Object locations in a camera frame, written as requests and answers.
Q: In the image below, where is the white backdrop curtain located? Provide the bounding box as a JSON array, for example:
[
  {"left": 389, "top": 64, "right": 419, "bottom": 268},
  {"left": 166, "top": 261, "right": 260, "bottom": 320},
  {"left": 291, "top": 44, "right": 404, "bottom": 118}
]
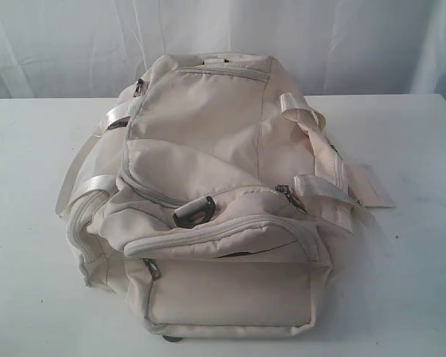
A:
[{"left": 0, "top": 1, "right": 446, "bottom": 99}]

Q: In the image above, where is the cream duffel bag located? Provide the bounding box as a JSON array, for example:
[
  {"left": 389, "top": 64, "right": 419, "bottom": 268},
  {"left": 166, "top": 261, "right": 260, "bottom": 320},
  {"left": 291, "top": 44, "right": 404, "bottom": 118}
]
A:
[{"left": 56, "top": 53, "right": 394, "bottom": 341}]

